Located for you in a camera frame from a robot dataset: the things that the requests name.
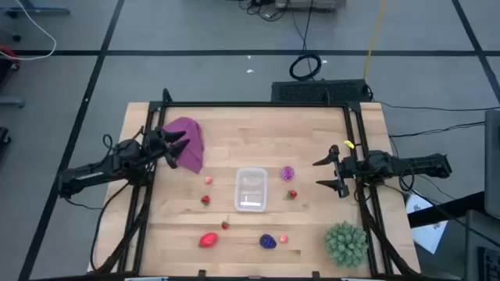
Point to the clear plastic tupperware container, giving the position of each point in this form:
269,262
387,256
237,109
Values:
251,187

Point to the purple cloth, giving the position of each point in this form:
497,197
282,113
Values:
193,136

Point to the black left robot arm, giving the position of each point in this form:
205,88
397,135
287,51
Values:
93,175

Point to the white paper sheet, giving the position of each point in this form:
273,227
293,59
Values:
427,230

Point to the grey equipment case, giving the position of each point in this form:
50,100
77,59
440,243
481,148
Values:
308,4

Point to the black computer keyboard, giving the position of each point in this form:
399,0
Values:
490,265

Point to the red toy strawberry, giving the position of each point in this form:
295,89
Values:
205,200
292,194

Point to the black perforated equipment box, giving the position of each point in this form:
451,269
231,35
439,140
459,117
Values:
318,91

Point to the red toy bell pepper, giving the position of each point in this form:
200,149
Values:
208,240

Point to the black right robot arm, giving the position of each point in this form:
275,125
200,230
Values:
422,166

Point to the purple toy grape bunch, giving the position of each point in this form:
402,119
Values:
268,241

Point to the purple striped toy onion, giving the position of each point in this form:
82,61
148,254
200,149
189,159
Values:
288,173

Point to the grey cabinet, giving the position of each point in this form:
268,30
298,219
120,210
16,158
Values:
493,164

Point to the yellow tag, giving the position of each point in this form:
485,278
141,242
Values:
348,144

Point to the pink toy peach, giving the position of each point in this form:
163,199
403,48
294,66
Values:
284,239
209,180

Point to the black aluminium table frame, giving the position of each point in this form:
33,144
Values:
250,104

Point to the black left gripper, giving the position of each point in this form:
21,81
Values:
154,142

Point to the dark desk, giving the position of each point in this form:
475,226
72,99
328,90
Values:
474,234

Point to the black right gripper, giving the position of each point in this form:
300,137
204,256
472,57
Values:
345,168

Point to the green potted succulent plant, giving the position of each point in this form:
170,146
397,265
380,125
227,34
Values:
346,244

